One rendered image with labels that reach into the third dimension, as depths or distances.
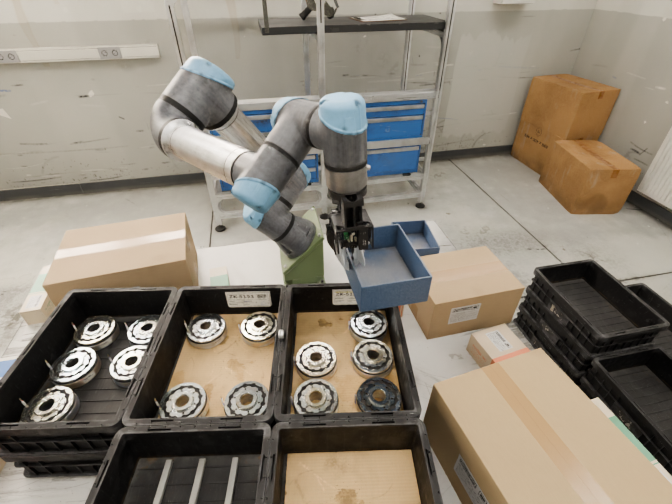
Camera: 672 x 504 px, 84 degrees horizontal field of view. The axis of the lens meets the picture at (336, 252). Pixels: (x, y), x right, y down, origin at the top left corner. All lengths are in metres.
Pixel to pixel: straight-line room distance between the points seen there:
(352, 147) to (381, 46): 3.04
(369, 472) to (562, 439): 0.39
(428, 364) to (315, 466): 0.48
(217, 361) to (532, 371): 0.77
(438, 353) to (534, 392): 0.35
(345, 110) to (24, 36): 3.31
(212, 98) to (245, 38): 2.47
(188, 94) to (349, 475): 0.89
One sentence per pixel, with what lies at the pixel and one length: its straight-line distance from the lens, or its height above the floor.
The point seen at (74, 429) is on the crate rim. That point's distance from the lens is 0.96.
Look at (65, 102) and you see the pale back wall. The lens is 3.81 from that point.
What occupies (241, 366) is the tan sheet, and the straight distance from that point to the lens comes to 1.03.
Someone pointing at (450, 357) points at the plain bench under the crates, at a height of 0.70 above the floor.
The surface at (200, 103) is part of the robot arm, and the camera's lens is 0.98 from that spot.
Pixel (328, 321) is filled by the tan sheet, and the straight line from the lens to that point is 1.09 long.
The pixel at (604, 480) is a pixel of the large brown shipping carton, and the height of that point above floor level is 0.90.
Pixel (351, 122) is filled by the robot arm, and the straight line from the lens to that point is 0.61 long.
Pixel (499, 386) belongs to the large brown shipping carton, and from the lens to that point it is 0.96.
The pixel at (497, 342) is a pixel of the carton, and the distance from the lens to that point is 1.21.
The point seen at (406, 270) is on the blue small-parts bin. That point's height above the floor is 1.08.
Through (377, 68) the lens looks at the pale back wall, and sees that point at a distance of 3.66.
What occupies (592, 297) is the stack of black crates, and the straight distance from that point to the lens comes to 1.99.
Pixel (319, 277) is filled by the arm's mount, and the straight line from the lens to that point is 1.38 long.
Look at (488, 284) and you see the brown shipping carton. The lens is 1.25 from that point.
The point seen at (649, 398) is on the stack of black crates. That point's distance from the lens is 1.87.
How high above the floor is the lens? 1.64
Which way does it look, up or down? 38 degrees down
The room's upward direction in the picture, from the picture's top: straight up
